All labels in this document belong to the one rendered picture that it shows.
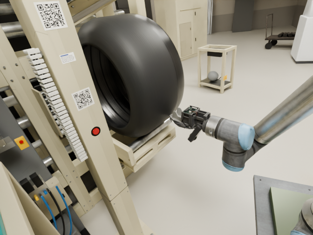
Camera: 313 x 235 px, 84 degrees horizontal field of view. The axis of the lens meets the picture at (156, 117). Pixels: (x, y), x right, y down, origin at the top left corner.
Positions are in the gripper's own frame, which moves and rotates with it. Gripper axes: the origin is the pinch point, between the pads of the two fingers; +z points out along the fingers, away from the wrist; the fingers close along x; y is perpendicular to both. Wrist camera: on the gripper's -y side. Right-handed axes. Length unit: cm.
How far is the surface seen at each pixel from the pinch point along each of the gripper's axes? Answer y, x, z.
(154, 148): -18.7, 8.2, 8.1
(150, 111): 11.0, 14.8, -1.5
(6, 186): 25, 61, -17
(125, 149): -7.2, 25.2, 8.5
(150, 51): 33.2, 7.0, 1.3
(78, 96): 21.8, 33.4, 18.0
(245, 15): -26, -1041, 321
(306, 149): -102, -148, -60
